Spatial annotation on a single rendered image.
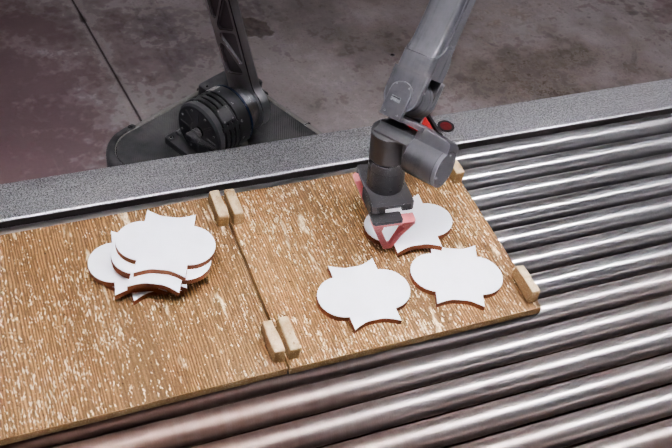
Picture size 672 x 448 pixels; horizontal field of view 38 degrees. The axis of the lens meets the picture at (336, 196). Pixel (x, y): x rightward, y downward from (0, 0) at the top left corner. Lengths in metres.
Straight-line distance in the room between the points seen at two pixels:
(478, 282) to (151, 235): 0.50
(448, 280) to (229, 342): 0.35
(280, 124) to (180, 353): 1.49
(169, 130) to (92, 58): 0.72
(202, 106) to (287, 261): 1.11
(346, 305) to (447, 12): 0.45
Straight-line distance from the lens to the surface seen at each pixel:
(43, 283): 1.49
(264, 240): 1.54
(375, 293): 1.48
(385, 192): 1.48
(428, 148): 1.41
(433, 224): 1.58
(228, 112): 2.57
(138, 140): 2.73
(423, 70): 1.41
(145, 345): 1.41
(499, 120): 1.88
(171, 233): 1.47
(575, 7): 4.05
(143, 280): 1.42
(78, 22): 3.57
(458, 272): 1.53
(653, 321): 1.64
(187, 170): 1.67
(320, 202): 1.60
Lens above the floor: 2.07
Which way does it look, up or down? 44 degrees down
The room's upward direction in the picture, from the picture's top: 10 degrees clockwise
